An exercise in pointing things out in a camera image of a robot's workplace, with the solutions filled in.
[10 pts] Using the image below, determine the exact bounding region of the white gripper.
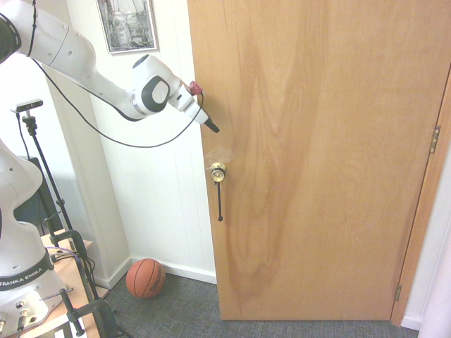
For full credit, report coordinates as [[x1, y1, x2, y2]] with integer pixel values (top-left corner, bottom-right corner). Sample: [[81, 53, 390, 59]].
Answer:
[[171, 83, 221, 134]]

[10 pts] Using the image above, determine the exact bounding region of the light wooden door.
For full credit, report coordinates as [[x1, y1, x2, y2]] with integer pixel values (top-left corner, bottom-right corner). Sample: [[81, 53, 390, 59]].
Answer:
[[186, 0, 451, 322]]

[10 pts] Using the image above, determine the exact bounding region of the brass door knob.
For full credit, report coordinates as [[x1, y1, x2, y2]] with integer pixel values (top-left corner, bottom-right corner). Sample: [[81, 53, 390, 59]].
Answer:
[[209, 161, 228, 184]]

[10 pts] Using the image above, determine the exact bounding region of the clear plastic tape piece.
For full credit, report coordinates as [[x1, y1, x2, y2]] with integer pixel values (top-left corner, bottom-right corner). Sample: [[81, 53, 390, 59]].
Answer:
[[205, 147, 237, 164]]

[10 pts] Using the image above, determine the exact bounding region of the framed black-and-white picture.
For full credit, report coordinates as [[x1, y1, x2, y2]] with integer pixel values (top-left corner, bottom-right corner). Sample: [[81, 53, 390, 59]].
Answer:
[[95, 0, 161, 55]]

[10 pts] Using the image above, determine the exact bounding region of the white baseboard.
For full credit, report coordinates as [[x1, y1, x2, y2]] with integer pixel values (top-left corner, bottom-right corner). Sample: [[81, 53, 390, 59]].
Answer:
[[94, 254, 218, 290]]

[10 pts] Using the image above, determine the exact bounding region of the orange Spalding basketball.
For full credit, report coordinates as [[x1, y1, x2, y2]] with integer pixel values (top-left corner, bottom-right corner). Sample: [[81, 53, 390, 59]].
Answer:
[[125, 258, 166, 300]]

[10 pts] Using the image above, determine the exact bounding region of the black rectangular object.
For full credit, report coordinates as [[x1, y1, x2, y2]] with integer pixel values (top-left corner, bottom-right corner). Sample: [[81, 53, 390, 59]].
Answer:
[[13, 154, 54, 236]]

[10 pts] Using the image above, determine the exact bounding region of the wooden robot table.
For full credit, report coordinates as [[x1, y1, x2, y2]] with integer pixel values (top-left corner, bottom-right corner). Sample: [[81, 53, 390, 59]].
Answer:
[[39, 231, 111, 338]]

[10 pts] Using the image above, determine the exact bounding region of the large black screw clamp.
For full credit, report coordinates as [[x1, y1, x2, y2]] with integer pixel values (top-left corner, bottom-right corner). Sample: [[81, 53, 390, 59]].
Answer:
[[49, 228, 119, 338]]

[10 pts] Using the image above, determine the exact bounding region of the small black bar clamp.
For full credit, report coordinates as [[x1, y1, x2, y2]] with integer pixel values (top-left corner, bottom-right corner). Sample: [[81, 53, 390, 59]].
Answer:
[[39, 287, 86, 336]]

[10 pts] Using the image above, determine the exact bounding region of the printed fiducial marker sheet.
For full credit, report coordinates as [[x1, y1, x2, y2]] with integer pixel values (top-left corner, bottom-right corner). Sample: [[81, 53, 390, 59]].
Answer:
[[41, 322, 73, 338]]

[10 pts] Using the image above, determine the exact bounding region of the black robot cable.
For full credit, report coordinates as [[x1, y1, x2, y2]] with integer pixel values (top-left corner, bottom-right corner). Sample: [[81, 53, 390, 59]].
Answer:
[[26, 0, 206, 149]]

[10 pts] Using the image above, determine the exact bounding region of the black strap on knob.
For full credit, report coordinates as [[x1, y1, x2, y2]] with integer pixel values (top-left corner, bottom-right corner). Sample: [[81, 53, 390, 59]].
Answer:
[[212, 180, 225, 223]]

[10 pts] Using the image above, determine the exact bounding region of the black camera tripod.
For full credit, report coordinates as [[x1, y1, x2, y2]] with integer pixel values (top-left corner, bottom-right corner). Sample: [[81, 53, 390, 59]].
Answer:
[[20, 111, 135, 338]]

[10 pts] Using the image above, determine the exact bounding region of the black stereo camera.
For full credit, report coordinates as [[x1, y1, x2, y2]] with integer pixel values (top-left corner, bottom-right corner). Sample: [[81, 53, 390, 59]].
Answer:
[[16, 99, 44, 115]]

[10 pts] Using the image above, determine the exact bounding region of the purple cable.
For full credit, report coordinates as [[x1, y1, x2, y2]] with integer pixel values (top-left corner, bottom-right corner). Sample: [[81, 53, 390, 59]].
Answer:
[[45, 246, 78, 262]]

